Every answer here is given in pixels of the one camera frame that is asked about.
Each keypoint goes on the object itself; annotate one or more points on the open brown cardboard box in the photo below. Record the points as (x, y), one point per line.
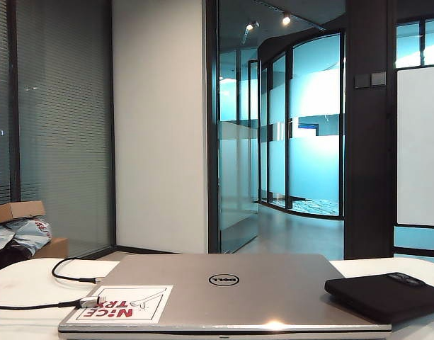
(18, 210)

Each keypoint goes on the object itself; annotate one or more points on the silver Dell laptop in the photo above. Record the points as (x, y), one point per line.
(238, 304)

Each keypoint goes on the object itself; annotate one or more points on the black smartphone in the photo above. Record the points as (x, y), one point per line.
(379, 297)

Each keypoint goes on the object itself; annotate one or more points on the wide grey venetian blind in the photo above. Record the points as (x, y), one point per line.
(64, 106)

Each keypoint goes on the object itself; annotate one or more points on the white sticker red text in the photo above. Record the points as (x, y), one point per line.
(153, 311)

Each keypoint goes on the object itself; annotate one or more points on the low brown cardboard box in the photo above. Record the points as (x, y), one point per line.
(55, 248)

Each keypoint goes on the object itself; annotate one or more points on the grey mailer bag red print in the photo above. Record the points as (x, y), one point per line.
(29, 233)

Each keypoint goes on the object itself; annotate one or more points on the dark maroon bag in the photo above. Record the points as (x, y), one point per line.
(8, 254)

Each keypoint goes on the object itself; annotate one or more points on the ceiling spotlight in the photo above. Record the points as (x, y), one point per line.
(286, 19)
(249, 25)

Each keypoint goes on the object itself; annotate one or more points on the dark wall switch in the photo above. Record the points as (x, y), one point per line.
(378, 79)
(361, 80)

